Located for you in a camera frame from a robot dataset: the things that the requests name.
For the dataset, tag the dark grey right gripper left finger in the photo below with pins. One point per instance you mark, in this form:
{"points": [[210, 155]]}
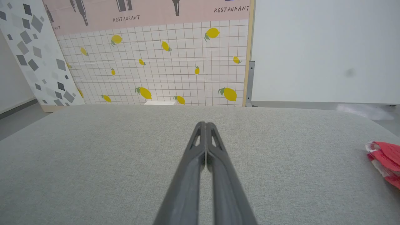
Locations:
{"points": [[187, 175]]}

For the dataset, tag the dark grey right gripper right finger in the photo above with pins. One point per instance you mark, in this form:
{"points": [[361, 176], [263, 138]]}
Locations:
{"points": [[223, 181]]}

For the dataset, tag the white rolling partition board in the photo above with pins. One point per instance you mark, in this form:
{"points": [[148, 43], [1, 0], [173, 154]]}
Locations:
{"points": [[325, 50]]}

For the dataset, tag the lemon print tile backdrop panel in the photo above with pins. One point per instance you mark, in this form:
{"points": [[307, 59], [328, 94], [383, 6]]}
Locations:
{"points": [[175, 62]]}

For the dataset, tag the white panel grey diamond pattern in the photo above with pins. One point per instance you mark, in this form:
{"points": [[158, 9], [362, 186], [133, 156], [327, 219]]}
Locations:
{"points": [[40, 56]]}

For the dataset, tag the small white flat block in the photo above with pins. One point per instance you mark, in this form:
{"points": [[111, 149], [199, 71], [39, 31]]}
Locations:
{"points": [[159, 102]]}

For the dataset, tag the red shorts with white stripe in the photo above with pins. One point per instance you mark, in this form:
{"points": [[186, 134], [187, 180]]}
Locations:
{"points": [[387, 159]]}

